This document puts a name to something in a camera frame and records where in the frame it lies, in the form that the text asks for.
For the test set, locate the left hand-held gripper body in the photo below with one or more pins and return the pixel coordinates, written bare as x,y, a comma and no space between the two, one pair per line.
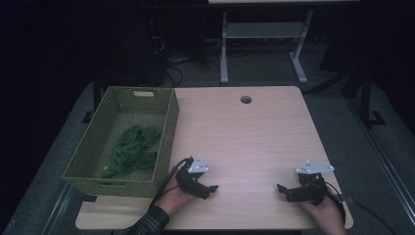
191,186

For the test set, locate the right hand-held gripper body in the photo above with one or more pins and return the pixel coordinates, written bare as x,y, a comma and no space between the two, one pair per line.
310,192

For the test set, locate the dark green garment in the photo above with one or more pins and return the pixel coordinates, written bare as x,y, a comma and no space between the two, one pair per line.
132,150

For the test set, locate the green woven basket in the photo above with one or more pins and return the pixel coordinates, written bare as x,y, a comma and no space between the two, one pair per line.
130,120

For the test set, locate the person's left hand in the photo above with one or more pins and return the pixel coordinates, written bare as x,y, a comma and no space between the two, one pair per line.
174,199

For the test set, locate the person's right hand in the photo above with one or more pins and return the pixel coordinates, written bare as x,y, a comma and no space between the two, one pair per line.
326,217

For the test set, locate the black metal stand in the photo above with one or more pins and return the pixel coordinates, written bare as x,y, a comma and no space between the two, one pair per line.
96,94
366,98

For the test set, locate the aluminium floor rail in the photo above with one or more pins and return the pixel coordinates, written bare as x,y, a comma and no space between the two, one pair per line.
58,209
385,156

